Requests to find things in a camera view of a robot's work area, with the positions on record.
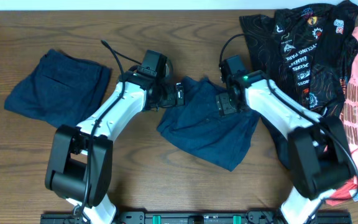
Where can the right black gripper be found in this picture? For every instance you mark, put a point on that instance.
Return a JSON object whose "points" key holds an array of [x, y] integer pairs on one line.
{"points": [[224, 106]]}

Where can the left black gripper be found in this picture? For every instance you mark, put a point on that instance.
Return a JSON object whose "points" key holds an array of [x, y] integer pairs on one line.
{"points": [[179, 94]]}

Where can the navy blue shorts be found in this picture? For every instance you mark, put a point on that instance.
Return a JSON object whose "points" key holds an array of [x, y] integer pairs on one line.
{"points": [[198, 129], [60, 90]]}

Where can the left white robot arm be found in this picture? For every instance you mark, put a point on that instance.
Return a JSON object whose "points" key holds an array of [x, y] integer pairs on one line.
{"points": [[80, 164]]}

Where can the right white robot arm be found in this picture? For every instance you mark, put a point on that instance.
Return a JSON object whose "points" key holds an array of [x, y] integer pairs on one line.
{"points": [[318, 151]]}

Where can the black printed cycling jersey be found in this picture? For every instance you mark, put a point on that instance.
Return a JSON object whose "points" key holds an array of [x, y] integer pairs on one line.
{"points": [[307, 51]]}

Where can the folded navy blue shorts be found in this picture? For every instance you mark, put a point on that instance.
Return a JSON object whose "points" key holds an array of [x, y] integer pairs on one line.
{"points": [[60, 90]]}

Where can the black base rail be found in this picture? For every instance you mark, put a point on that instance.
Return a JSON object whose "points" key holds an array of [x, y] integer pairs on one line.
{"points": [[250, 217]]}

